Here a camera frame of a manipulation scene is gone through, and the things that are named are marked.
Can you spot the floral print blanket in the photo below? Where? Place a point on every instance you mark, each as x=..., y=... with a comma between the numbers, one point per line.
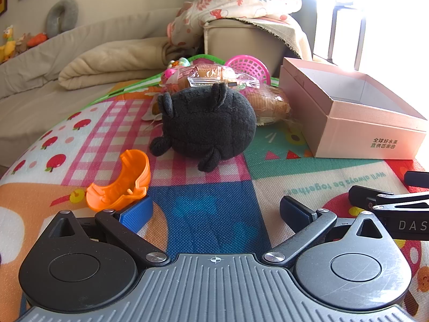
x=234, y=3

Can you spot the labelled clear bread packet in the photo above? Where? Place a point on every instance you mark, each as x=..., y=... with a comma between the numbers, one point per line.
x=207, y=73

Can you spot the beige sofa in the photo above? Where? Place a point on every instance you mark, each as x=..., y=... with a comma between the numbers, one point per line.
x=33, y=107

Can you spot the brown plush toy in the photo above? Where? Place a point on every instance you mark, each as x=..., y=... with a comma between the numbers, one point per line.
x=22, y=43

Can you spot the grey neck pillow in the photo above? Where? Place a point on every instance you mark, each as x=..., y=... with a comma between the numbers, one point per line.
x=53, y=20

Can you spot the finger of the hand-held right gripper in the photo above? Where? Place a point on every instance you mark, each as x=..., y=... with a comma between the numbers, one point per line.
x=365, y=196
x=417, y=178

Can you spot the orange plastic shell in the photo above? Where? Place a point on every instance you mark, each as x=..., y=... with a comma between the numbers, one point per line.
x=110, y=196

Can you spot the pink cardboard box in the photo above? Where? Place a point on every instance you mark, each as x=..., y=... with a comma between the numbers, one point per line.
x=362, y=130

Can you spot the pink plastic strainer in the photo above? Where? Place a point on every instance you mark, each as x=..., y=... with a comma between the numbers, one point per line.
x=249, y=65

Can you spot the beige leather armrest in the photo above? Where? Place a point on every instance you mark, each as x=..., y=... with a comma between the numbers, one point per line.
x=241, y=43

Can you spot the small pastel toy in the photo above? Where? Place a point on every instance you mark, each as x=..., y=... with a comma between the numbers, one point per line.
x=174, y=70

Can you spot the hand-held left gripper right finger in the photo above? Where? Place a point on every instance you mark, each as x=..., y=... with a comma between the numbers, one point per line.
x=295, y=208

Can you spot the clear packet of brown balls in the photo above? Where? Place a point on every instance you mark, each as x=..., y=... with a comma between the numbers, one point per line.
x=155, y=109

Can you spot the colourful printed play mat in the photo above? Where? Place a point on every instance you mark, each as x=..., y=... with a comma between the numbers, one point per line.
x=214, y=204

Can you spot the folded beige blanket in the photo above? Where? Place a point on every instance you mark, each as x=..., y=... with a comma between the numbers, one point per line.
x=110, y=60

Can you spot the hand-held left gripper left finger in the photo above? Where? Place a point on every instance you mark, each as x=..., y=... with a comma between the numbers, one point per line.
x=135, y=215

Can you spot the black plush toy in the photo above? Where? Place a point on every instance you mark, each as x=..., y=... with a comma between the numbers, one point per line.
x=207, y=124

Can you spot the round bread packet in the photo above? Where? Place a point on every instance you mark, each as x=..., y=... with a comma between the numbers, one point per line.
x=271, y=105

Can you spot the yellow plush toy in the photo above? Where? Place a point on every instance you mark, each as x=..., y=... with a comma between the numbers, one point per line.
x=7, y=45

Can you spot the orange carrot plush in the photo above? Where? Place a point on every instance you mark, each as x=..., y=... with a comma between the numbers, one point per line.
x=37, y=39

